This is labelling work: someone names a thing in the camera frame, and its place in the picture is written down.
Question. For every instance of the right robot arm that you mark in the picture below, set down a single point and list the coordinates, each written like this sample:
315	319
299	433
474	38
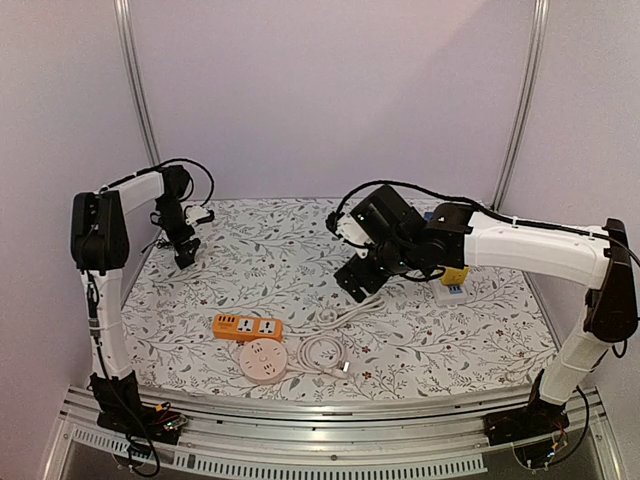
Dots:
462	232

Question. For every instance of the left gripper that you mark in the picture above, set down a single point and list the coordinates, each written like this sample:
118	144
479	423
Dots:
177	237

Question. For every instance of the left aluminium frame post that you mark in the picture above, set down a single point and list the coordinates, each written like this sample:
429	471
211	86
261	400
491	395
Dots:
124	22

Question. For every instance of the pink round power socket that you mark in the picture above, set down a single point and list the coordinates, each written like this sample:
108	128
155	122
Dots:
263	361

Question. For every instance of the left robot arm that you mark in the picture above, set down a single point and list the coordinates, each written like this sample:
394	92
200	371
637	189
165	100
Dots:
100	248

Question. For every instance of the white multicolour power strip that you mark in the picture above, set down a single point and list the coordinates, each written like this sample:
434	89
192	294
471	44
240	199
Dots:
449	295

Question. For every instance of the black plug adapter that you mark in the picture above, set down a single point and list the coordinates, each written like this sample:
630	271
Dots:
184	260

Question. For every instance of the yellow cube socket adapter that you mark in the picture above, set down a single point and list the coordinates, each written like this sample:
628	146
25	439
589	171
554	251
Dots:
454	276

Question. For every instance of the right aluminium frame post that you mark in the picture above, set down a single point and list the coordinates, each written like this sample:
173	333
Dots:
524	103

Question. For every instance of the floral table mat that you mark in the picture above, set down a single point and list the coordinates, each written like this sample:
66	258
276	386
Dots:
275	258

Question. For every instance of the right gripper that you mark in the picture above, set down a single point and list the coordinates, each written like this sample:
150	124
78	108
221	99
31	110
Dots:
363	272

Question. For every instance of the aluminium frame post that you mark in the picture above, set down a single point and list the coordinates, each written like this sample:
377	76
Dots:
124	22
524	103

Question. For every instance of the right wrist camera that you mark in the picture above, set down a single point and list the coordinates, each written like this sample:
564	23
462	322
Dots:
345	227

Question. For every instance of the orange power strip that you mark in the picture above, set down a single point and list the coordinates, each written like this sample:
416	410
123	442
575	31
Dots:
246	329

